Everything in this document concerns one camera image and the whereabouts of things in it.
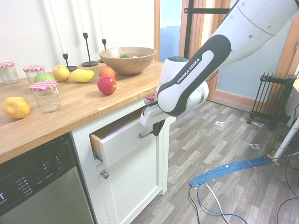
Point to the metal drawer slide rail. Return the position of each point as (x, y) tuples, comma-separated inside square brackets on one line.
[(98, 156)]

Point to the green apple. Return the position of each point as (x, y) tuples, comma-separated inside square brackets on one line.
[(44, 77)]

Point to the stainless steel dishwasher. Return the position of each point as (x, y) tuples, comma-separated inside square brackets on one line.
[(46, 186)]

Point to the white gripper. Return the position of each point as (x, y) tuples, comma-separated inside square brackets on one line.
[(149, 116)]

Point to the large yellow round fruit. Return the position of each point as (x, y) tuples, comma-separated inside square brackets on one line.
[(16, 107)]

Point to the large wooden bowl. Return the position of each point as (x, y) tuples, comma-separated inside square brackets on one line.
[(128, 64)]

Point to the yellow mango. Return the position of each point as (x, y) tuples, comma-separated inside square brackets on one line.
[(81, 75)]

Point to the purple kitchen knife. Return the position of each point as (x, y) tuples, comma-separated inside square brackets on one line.
[(116, 127)]

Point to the yellow apple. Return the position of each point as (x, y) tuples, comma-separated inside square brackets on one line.
[(61, 73)]

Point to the black clamp camera stand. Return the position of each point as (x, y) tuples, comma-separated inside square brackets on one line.
[(188, 30)]

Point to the medium black candle holder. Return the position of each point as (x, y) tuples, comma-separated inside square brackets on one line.
[(104, 49)]

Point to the orange peach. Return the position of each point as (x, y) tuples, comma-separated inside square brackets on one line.
[(107, 72)]

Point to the tall black candle holder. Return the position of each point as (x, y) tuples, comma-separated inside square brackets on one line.
[(87, 46)]

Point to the white tape floor marker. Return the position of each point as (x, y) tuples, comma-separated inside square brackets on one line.
[(254, 146), (219, 123), (259, 124)]

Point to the glass jar with checkered lid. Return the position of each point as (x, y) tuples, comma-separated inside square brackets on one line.
[(45, 98), (32, 70), (8, 74)]

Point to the white drawer with wooden interior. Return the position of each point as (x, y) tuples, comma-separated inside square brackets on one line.
[(126, 144)]

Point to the red apple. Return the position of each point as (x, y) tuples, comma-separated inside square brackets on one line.
[(106, 85)]

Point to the black oil radiator heater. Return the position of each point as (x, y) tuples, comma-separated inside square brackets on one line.
[(271, 100)]

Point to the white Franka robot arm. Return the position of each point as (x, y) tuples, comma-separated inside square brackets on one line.
[(210, 53)]

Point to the round metal cabinet knob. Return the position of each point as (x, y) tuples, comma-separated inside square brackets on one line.
[(104, 173)]

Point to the green fruit in bowl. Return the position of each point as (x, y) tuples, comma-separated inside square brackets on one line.
[(124, 56)]

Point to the wooden doorway frame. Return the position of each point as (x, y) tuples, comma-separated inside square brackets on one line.
[(198, 28)]

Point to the short black candle holder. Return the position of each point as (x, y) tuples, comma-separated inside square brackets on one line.
[(66, 60)]

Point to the white kitchen cabinet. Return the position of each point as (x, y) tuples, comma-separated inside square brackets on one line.
[(130, 200)]

